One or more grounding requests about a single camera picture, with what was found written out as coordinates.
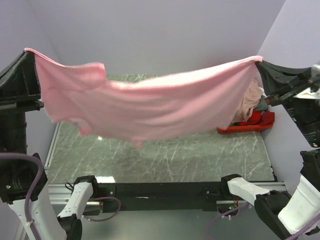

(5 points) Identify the red plastic bin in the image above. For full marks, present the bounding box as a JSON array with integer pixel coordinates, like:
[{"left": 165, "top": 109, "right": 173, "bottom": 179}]
[{"left": 216, "top": 124, "right": 273, "bottom": 134}]

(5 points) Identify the pink t shirt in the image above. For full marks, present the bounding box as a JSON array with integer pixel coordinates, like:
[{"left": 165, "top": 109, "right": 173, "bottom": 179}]
[{"left": 25, "top": 48, "right": 263, "bottom": 147}]

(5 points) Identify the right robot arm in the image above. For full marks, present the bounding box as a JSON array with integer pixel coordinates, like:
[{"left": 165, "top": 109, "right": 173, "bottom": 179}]
[{"left": 219, "top": 61, "right": 320, "bottom": 240}]

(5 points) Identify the red garment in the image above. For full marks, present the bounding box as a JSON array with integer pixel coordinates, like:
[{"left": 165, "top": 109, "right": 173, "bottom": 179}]
[{"left": 237, "top": 110, "right": 275, "bottom": 126}]

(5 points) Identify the aluminium frame rail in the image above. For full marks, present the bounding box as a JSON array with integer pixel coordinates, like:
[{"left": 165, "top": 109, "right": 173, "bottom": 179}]
[{"left": 44, "top": 122, "right": 286, "bottom": 205}]

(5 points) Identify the black base beam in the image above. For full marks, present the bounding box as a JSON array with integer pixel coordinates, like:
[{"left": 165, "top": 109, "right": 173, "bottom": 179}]
[{"left": 79, "top": 181, "right": 250, "bottom": 217}]

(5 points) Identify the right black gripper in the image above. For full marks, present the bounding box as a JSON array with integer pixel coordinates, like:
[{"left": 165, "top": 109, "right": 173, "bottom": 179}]
[{"left": 251, "top": 54, "right": 320, "bottom": 138}]

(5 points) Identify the beige t shirt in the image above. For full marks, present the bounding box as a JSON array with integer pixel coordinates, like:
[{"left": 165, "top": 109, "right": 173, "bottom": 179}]
[{"left": 231, "top": 79, "right": 263, "bottom": 124}]

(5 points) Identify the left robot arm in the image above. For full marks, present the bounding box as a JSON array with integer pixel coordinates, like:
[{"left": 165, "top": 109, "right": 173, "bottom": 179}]
[{"left": 0, "top": 51, "right": 100, "bottom": 240}]

